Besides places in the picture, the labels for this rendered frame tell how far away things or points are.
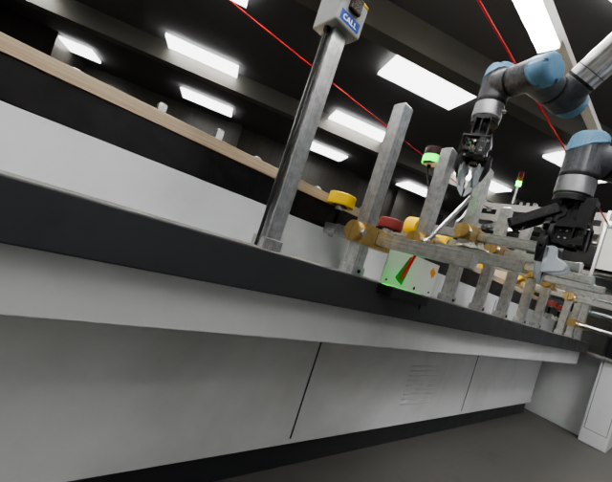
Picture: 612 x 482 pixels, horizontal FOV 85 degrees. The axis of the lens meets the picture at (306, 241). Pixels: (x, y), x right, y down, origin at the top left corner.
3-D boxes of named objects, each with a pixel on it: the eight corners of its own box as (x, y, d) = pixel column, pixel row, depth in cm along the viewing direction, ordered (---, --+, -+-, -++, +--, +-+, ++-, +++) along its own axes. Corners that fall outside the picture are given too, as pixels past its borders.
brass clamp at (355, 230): (390, 254, 86) (396, 235, 86) (357, 241, 78) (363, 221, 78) (372, 250, 91) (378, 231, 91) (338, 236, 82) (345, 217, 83)
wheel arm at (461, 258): (474, 274, 66) (480, 254, 66) (467, 272, 64) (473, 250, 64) (329, 236, 100) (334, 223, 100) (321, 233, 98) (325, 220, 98)
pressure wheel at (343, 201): (343, 235, 101) (355, 199, 101) (345, 234, 93) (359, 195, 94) (318, 227, 102) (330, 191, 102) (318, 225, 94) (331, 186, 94)
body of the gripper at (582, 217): (579, 248, 71) (596, 193, 71) (534, 240, 77) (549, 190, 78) (586, 255, 76) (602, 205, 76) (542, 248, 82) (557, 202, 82)
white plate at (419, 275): (430, 296, 103) (440, 266, 103) (381, 282, 86) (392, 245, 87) (428, 296, 103) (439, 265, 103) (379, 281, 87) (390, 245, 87)
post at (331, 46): (280, 252, 66) (350, 38, 67) (259, 247, 63) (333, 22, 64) (268, 249, 70) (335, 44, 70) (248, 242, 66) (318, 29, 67)
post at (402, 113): (355, 291, 82) (414, 107, 83) (345, 289, 80) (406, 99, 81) (345, 287, 85) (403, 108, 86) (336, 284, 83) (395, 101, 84)
